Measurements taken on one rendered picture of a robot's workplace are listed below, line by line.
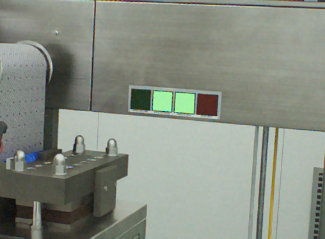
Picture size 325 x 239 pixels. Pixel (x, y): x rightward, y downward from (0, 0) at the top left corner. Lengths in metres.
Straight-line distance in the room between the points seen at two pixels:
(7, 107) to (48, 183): 0.23
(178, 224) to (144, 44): 2.63
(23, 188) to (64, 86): 0.43
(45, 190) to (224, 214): 2.78
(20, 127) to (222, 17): 0.57
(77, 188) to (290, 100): 0.57
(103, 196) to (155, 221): 2.69
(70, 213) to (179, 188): 2.72
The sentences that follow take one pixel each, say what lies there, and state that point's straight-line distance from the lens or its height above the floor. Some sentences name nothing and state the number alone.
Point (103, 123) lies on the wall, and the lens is 4.37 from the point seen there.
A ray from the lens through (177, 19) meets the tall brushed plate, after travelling 1.77.
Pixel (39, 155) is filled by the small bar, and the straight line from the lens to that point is 1.71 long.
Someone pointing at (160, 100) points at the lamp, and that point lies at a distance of 1.77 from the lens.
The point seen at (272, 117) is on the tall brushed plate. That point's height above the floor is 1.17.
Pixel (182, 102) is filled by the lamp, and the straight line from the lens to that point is 1.76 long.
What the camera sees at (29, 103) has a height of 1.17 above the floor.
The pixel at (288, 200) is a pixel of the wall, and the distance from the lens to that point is 4.14.
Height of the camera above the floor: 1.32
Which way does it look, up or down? 6 degrees down
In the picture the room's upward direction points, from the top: 3 degrees clockwise
